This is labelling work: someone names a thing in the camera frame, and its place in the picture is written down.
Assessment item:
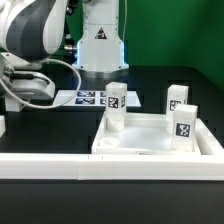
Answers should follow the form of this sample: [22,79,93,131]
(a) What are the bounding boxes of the white square table top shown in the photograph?
[91,113,201,156]

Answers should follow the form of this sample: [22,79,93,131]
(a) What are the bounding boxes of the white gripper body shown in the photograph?
[0,71,55,112]

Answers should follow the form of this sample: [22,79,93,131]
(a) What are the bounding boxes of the white camera cable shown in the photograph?
[0,58,83,110]

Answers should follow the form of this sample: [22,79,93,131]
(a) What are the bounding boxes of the white U-shaped obstacle fence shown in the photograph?
[0,117,224,180]

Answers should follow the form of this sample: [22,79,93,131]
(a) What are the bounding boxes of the white sheet with markers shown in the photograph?
[53,90,141,107]

